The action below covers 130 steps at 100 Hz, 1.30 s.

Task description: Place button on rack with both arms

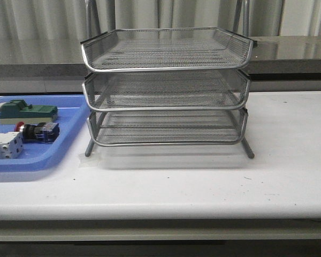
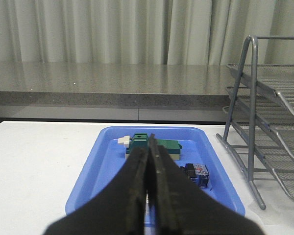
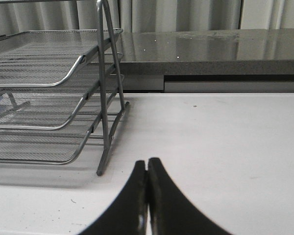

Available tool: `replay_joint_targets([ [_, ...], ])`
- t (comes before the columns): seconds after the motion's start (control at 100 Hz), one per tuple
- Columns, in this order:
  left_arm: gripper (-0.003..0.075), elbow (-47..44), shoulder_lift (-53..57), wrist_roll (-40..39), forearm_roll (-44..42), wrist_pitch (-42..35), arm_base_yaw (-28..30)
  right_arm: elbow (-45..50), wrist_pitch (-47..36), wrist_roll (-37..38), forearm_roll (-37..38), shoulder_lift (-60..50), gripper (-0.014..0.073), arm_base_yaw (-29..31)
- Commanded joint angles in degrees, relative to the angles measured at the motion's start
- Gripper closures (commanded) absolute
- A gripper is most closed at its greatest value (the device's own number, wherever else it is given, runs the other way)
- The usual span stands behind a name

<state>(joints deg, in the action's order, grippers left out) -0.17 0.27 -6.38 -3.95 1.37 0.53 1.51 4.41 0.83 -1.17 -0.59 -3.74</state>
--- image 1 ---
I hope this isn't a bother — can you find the red emergency stop button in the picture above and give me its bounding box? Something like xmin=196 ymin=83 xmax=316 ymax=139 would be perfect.
xmin=14 ymin=122 xmax=60 ymax=143

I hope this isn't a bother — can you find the blue plastic tray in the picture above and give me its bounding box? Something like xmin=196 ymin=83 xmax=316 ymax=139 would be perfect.
xmin=0 ymin=95 xmax=89 ymax=172

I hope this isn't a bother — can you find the grey background counter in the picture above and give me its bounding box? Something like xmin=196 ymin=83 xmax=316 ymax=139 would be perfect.
xmin=0 ymin=36 xmax=321 ymax=95

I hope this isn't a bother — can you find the white circuit breaker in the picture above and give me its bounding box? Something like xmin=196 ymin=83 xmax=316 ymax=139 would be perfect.
xmin=0 ymin=132 xmax=24 ymax=159

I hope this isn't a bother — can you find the green switch module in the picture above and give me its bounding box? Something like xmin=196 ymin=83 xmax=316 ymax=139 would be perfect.
xmin=0 ymin=100 xmax=58 ymax=125

